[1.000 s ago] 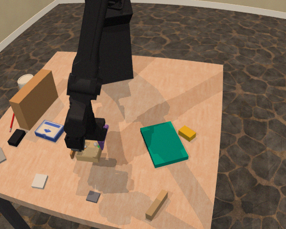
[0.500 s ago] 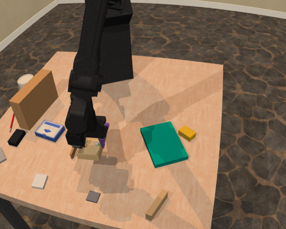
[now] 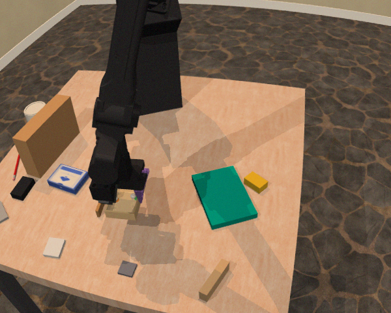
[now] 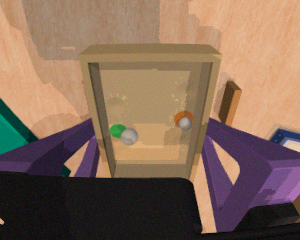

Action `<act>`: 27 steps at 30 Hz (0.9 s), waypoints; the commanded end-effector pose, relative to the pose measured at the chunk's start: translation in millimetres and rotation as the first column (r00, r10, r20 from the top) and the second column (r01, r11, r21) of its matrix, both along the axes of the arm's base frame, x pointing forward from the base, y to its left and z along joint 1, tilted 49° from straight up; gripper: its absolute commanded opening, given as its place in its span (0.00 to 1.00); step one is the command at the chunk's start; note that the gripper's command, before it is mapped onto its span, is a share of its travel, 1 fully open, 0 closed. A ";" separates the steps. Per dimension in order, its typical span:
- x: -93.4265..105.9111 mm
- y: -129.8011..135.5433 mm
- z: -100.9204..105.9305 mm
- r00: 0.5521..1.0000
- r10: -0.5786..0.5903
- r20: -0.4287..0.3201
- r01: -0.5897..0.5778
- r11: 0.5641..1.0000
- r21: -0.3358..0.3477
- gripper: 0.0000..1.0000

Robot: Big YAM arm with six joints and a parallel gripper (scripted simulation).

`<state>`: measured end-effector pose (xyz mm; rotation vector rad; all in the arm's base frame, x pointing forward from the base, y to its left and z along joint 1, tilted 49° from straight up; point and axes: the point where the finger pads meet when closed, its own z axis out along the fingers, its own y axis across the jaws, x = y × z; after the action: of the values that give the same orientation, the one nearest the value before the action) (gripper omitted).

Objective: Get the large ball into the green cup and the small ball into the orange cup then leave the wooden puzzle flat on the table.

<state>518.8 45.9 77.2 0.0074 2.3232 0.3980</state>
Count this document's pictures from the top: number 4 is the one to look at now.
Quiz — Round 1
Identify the blue and white flat box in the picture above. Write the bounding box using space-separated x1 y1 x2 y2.
269 128 300 152

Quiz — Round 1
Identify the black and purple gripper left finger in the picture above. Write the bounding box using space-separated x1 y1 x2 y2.
0 118 100 177

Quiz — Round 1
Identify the green flat rectangular block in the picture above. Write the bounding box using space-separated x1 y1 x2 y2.
0 98 71 177

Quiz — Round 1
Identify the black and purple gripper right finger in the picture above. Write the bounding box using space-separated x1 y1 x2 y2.
201 117 300 232

